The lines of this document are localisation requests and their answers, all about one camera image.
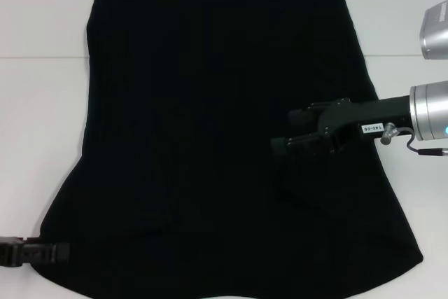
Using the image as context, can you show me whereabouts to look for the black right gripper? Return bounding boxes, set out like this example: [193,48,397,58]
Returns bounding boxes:
[270,95,414,158]

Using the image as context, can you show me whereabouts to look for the black t-shirt with FREE print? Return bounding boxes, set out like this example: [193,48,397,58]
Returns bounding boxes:
[30,0,417,299]

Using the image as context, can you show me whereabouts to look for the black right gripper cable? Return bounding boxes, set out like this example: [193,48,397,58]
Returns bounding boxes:
[380,123,448,158]

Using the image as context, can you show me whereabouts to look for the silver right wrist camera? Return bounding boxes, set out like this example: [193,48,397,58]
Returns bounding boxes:
[419,0,448,60]

